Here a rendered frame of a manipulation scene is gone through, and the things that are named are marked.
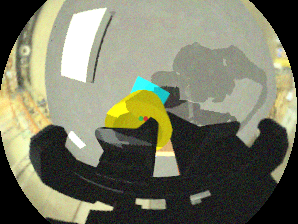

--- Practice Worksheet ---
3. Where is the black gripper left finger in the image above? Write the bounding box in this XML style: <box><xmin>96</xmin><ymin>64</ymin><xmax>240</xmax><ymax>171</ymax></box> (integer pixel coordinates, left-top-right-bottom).
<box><xmin>94</xmin><ymin>117</ymin><xmax>158</xmax><ymax>177</ymax></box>

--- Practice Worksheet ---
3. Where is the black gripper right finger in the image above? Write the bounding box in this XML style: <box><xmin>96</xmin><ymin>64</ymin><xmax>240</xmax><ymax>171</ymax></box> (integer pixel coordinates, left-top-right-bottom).
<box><xmin>166</xmin><ymin>112</ymin><xmax>239</xmax><ymax>175</ymax></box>

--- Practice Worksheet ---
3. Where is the yellow cup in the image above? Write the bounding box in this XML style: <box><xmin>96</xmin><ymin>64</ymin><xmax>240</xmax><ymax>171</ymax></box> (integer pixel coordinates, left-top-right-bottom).
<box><xmin>104</xmin><ymin>89</ymin><xmax>172</xmax><ymax>151</ymax></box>

